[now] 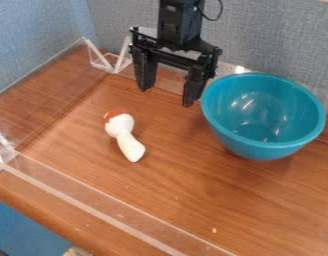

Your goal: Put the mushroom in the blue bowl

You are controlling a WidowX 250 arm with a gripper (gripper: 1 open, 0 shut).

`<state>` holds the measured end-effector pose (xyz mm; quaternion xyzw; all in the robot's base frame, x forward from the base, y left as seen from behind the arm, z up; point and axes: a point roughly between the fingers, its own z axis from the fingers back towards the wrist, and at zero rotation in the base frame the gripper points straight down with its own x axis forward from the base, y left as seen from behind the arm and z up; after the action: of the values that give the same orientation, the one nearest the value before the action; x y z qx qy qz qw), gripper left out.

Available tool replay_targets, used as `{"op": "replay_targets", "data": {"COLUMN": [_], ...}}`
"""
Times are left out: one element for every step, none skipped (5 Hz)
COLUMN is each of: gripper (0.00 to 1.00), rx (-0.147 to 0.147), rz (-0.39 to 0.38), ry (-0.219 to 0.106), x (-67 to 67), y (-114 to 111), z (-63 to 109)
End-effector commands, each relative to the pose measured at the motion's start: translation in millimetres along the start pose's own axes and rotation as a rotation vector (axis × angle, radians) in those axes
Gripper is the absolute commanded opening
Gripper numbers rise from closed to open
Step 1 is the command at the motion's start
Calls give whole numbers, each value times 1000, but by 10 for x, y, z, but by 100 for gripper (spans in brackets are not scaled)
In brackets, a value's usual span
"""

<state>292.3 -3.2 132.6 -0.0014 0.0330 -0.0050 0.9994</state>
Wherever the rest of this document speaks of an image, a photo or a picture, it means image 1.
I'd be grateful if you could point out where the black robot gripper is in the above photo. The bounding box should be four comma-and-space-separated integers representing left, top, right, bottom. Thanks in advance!
129, 26, 223, 107

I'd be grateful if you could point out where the white toy mushroom brown cap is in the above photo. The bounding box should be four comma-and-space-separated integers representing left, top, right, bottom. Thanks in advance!
104, 108, 145, 162

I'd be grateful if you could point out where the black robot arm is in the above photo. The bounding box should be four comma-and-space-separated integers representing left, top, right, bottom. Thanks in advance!
129, 0, 223, 107

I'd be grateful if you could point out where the blue plastic bowl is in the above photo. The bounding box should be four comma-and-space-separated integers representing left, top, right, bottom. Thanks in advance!
201, 73, 326, 160

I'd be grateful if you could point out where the clear acrylic left barrier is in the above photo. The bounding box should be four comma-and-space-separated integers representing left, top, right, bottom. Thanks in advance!
0, 38, 108, 148

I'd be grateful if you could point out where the clear acrylic front barrier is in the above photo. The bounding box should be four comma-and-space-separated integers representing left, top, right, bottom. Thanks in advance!
0, 153, 236, 256

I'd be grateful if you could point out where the clear acrylic corner bracket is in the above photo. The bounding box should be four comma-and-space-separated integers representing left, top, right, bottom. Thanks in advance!
84, 36, 132, 74

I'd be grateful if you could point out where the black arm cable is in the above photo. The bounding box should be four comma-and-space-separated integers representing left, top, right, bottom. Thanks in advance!
196, 0, 224, 22

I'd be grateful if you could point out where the clear acrylic left bracket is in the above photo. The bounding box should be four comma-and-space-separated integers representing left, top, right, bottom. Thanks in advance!
0, 132, 16, 164

